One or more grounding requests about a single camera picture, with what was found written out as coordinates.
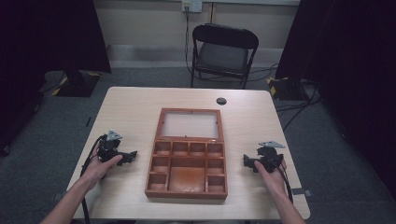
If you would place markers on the yellowish wall conduit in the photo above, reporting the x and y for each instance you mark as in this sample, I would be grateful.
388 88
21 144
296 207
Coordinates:
213 12

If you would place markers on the person's right hand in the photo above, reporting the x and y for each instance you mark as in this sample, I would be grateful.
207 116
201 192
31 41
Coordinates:
273 182

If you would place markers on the black floor tape strip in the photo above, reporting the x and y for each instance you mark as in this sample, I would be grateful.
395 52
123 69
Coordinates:
89 121

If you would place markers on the grey table foot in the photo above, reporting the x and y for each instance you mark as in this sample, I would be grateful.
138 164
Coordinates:
58 196
301 192

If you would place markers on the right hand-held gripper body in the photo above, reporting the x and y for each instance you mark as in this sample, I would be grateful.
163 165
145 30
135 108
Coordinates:
269 157

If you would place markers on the person's left hand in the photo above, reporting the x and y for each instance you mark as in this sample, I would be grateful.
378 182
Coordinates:
99 169

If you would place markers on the wooden compartment box with lid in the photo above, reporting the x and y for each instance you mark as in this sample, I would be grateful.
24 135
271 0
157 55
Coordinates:
186 174

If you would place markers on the dark curtain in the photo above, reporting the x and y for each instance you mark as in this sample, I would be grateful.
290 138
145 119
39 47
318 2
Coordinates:
348 62
46 46

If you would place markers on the black stand base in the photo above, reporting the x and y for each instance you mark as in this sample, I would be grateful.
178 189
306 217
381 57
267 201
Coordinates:
76 84
288 88

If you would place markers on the white wall socket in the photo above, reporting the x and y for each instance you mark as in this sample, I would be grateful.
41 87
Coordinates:
192 5

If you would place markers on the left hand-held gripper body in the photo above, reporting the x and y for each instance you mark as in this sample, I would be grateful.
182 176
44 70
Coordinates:
109 148

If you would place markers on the black folding chair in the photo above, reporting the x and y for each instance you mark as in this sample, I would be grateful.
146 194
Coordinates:
222 57

